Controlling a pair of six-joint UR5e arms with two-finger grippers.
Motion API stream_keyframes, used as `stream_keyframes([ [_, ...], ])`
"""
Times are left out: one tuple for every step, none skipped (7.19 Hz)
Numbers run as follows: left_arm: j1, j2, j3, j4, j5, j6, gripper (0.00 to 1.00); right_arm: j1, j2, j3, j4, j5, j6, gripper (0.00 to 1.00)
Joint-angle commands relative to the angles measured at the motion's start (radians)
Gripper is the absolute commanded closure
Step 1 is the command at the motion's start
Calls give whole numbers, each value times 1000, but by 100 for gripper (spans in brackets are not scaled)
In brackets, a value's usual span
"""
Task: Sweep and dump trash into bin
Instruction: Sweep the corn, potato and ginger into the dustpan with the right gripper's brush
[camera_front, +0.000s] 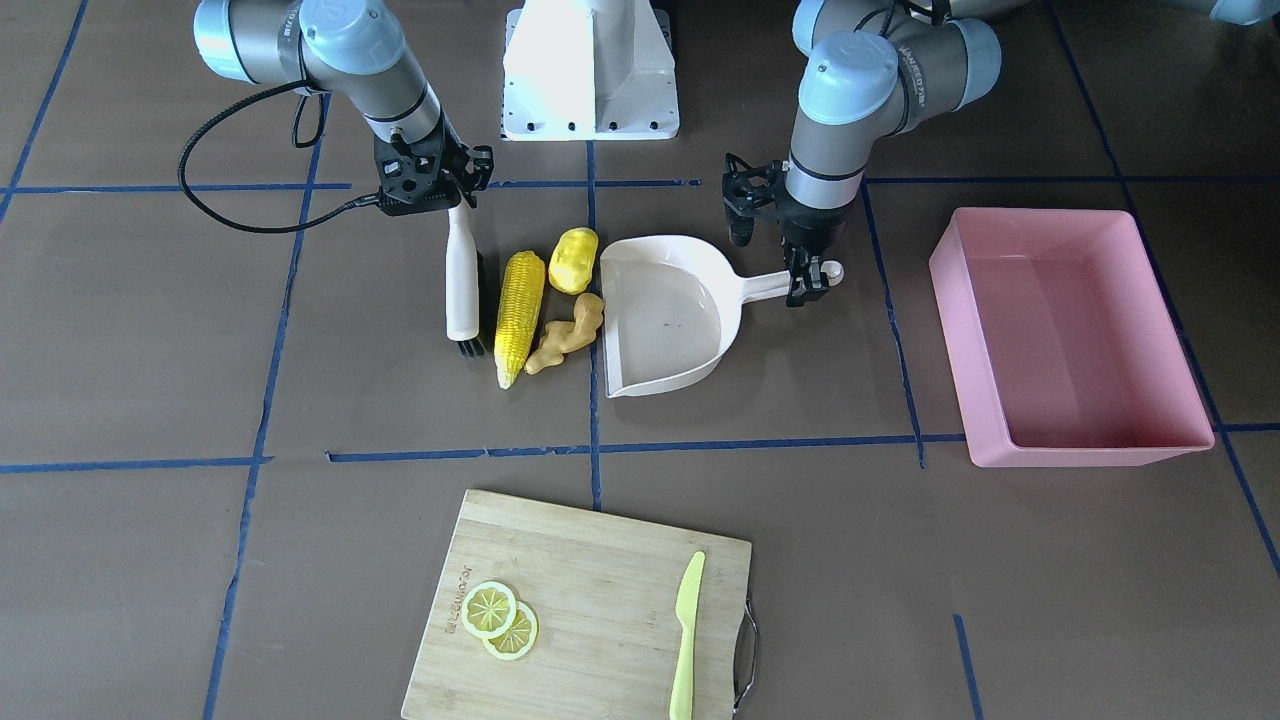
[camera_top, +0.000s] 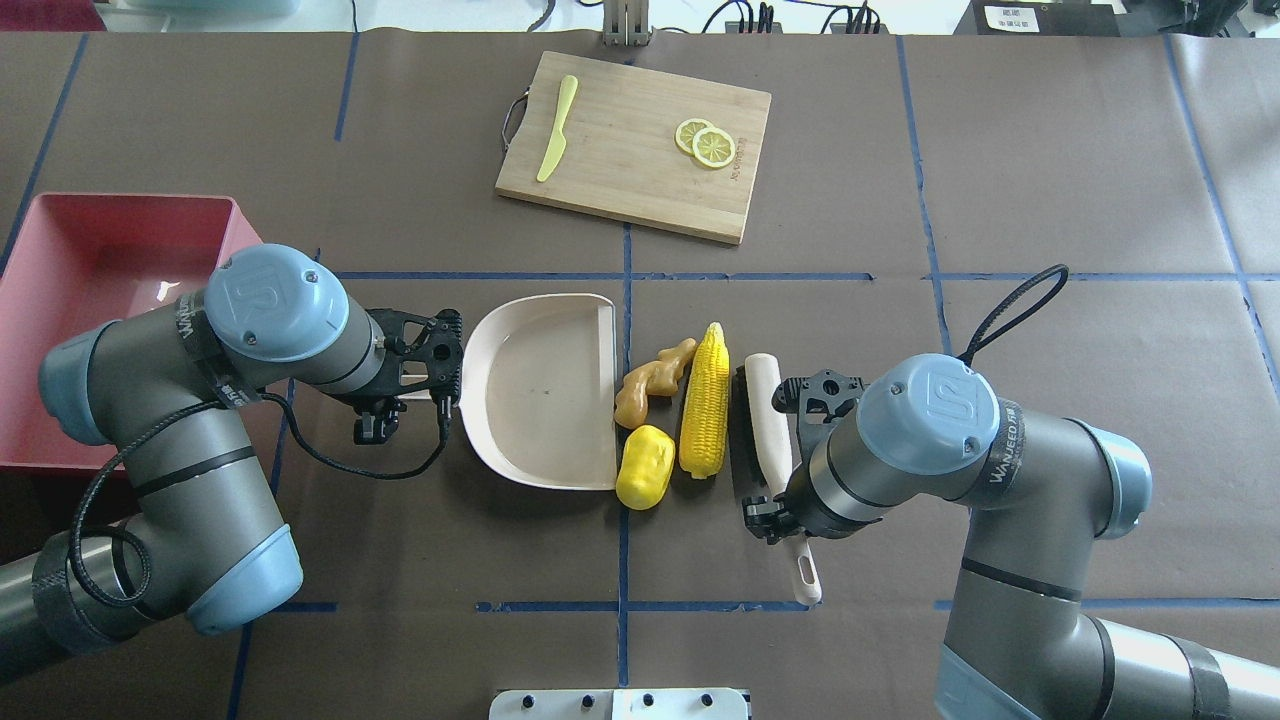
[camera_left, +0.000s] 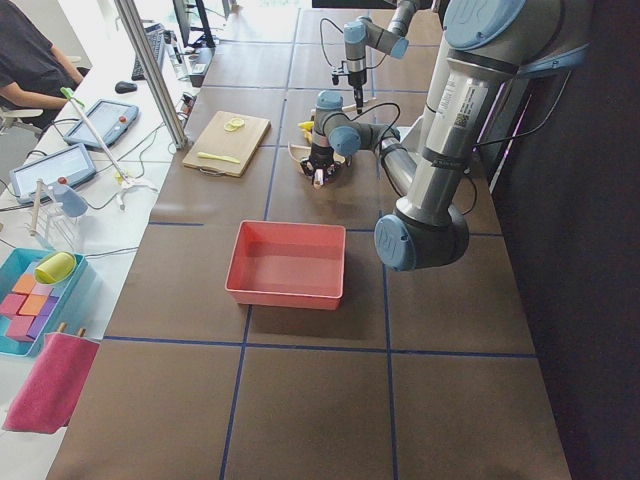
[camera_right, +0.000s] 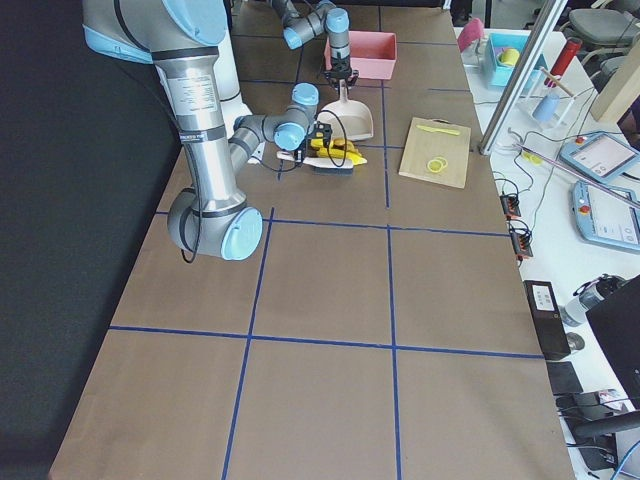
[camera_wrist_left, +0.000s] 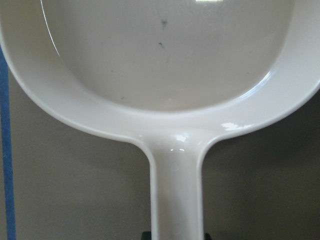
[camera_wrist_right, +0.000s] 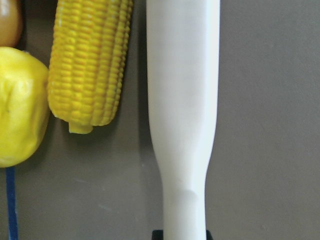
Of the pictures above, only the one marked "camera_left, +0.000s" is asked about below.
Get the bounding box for yellow plastic knife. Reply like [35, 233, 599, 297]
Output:
[197, 151, 241, 164]

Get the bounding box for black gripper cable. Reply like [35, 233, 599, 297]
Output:
[319, 17, 402, 166]

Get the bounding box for aluminium frame profile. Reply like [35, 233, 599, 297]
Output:
[114, 0, 188, 150]

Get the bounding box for near teach pendant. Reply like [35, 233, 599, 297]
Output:
[10, 144, 96, 204]

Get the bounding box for yellow plastic cup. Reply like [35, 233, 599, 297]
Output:
[34, 251, 77, 285]

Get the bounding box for yellow toy corn cob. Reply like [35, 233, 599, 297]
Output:
[298, 121, 314, 135]

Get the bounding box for wooden cup rack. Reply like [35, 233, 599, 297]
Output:
[27, 179, 80, 251]

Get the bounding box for white grabber stick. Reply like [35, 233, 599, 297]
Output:
[61, 87, 159, 210]

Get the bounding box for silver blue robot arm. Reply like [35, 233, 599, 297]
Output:
[330, 0, 437, 114]
[300, 1, 593, 271]

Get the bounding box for coloured toy blocks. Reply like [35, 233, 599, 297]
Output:
[1, 273, 59, 343]

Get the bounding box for pink cloth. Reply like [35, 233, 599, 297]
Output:
[3, 333, 100, 434]

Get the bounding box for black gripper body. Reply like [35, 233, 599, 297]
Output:
[331, 59, 367, 86]
[299, 156, 346, 183]

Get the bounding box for beige plastic dustpan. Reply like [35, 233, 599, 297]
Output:
[288, 143, 347, 189]

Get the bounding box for far teach pendant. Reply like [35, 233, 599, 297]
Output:
[63, 99, 139, 151]

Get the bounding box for teach pendant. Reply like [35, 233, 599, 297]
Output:
[10, 144, 96, 204]
[63, 99, 139, 151]

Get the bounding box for pink plastic bin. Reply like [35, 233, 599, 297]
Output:
[225, 220, 346, 310]

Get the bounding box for black computer mouse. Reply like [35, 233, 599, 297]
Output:
[114, 81, 138, 94]

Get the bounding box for light blue storage tray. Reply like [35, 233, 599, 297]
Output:
[1, 248, 93, 357]

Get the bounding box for seated person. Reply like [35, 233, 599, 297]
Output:
[1, 1, 86, 129]

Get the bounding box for black keyboard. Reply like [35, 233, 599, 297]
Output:
[130, 29, 166, 82]

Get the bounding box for yellow lemon slice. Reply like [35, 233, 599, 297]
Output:
[223, 117, 245, 132]

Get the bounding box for blue cup on rack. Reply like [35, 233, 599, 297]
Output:
[52, 183, 88, 218]

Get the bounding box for wooden cutting board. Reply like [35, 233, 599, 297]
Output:
[182, 111, 270, 177]

